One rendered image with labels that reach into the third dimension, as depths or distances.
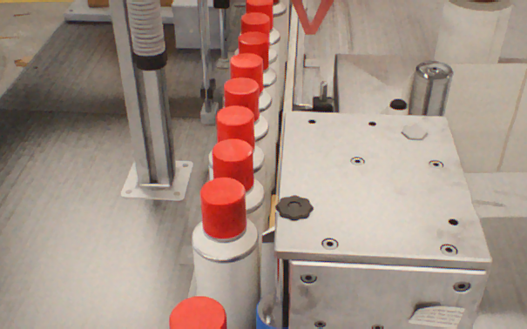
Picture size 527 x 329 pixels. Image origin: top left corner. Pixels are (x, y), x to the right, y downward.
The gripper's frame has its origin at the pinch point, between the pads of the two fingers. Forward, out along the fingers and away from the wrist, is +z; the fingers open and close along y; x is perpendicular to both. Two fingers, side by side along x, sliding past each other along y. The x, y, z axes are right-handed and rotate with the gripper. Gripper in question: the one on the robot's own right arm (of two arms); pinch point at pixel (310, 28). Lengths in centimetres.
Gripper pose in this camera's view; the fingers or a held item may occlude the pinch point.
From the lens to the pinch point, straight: 85.2
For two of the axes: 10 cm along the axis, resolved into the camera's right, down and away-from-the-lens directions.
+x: -10.0, -0.4, 0.5
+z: 0.0, 7.9, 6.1
